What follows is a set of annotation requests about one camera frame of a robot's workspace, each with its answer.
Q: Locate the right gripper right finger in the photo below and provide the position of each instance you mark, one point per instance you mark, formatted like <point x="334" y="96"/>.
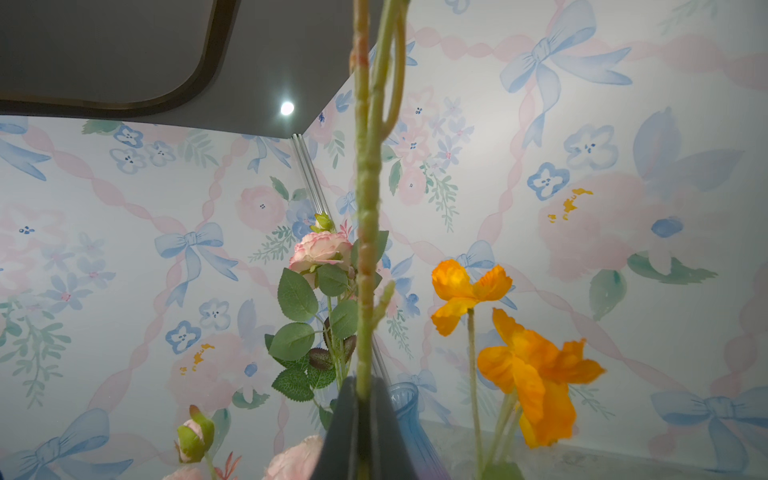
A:
<point x="389" y="458"/>

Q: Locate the yellow poppy flower stem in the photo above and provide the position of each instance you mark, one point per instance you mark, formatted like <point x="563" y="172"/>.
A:
<point x="534" y="375"/>

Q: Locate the blue purple glass vase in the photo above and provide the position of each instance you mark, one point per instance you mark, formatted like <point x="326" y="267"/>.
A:
<point x="424" y="458"/>

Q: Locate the pink carnation stem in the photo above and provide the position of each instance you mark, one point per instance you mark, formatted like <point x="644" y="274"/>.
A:
<point x="200" y="454"/>

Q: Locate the white flower stem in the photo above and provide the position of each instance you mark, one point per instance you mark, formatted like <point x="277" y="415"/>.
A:
<point x="379" y="84"/>

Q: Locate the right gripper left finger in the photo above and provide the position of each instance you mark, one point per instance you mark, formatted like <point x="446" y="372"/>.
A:
<point x="339" y="454"/>

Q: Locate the pink rose stem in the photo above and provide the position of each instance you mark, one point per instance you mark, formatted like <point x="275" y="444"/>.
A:
<point x="317" y="294"/>

